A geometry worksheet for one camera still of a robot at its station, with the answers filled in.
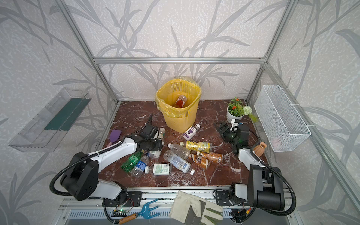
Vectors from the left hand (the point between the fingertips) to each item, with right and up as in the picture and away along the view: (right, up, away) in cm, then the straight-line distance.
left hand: (161, 142), depth 89 cm
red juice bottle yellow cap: (+12, +27, +11) cm, 31 cm away
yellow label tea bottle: (+27, -3, -1) cm, 27 cm away
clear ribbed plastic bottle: (+14, -5, -5) cm, 16 cm away
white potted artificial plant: (+51, +20, +7) cm, 55 cm away
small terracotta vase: (+59, -3, -8) cm, 60 cm away
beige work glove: (+17, -31, -18) cm, 40 cm away
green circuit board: (-17, -32, -18) cm, 40 cm away
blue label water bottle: (-11, -13, -8) cm, 19 cm away
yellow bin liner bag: (+4, +33, +8) cm, 34 cm away
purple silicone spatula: (-36, +1, +11) cm, 38 cm away
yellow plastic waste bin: (+12, +11, -1) cm, 17 cm away
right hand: (+35, +12, -2) cm, 37 cm away
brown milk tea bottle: (+33, -8, -5) cm, 34 cm away
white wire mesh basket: (+60, +12, -27) cm, 67 cm away
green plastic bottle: (-20, -13, -5) cm, 24 cm away
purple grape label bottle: (+19, +5, +8) cm, 22 cm away
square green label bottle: (+1, -15, -8) cm, 17 cm away
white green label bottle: (-2, -6, -7) cm, 9 cm away
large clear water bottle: (+11, -10, -8) cm, 17 cm away
